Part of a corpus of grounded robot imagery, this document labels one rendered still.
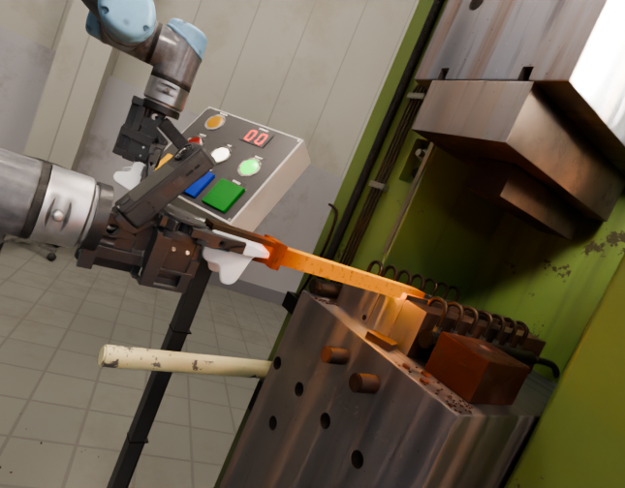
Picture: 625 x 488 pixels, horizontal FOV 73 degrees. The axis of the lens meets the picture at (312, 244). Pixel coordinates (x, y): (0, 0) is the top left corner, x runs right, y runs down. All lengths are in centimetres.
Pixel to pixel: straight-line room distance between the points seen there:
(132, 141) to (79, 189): 42
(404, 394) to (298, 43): 344
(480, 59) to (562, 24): 13
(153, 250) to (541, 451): 60
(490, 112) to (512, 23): 15
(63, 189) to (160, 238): 10
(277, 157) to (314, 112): 280
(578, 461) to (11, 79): 371
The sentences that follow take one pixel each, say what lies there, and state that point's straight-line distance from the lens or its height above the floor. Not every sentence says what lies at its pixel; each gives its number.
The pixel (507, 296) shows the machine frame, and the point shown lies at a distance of 117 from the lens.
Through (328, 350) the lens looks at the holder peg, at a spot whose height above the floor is 88.
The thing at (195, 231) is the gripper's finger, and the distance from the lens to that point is 47.
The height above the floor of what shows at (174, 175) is 105.
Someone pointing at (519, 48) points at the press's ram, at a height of 142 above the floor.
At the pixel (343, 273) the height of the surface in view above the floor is 100.
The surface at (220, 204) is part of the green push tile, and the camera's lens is 98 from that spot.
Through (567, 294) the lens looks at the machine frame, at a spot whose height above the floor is 110.
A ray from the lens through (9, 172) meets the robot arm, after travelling 45.
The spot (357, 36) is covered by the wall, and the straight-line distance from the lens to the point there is 402.
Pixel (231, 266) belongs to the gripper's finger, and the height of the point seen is 97.
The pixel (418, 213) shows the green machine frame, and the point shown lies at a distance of 98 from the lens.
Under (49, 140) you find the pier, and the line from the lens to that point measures 351.
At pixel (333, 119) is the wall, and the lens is 387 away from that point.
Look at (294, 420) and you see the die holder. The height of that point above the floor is 72.
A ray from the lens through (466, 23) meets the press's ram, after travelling 88.
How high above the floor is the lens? 110
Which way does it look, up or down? 7 degrees down
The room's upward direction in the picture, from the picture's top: 23 degrees clockwise
